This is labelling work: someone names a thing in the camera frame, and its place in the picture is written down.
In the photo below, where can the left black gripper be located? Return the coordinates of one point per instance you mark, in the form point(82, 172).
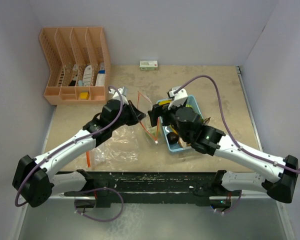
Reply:
point(136, 116)

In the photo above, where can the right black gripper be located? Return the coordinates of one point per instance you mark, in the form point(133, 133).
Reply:
point(159, 110)

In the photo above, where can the clear orange zip bag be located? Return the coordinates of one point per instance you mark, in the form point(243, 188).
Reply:
point(144, 104)

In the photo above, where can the green cabbage front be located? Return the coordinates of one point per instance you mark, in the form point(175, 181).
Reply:
point(151, 132)

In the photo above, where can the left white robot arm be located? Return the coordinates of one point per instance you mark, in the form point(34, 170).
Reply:
point(33, 178)

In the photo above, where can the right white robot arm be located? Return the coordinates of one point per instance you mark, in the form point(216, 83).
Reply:
point(276, 176)

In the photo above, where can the yellow starfruit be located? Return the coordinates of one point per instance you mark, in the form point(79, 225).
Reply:
point(164, 102)

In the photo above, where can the blue plastic basket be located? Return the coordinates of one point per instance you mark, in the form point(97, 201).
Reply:
point(191, 102)

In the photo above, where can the beige mushroom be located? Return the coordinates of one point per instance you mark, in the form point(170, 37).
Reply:
point(182, 143)

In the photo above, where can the green white small box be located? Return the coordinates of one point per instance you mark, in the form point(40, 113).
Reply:
point(148, 65)

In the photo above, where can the brown longan bunch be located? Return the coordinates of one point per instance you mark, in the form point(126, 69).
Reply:
point(205, 121)

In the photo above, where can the white blue box in organizer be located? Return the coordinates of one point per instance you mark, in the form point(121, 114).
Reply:
point(101, 76)

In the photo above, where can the yellow block in organizer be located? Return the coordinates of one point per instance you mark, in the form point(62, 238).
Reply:
point(84, 96)

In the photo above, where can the white tube in organizer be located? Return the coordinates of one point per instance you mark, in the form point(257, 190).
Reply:
point(87, 76)

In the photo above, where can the pink desk organizer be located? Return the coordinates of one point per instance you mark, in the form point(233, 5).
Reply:
point(68, 50)

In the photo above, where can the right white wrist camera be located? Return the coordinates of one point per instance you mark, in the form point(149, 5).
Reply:
point(178, 96)

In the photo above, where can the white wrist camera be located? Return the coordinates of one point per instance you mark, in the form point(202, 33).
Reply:
point(178, 96)
point(118, 93)

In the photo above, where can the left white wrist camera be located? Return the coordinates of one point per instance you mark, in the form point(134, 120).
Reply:
point(118, 93)

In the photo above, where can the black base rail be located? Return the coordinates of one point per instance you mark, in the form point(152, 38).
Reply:
point(198, 188)

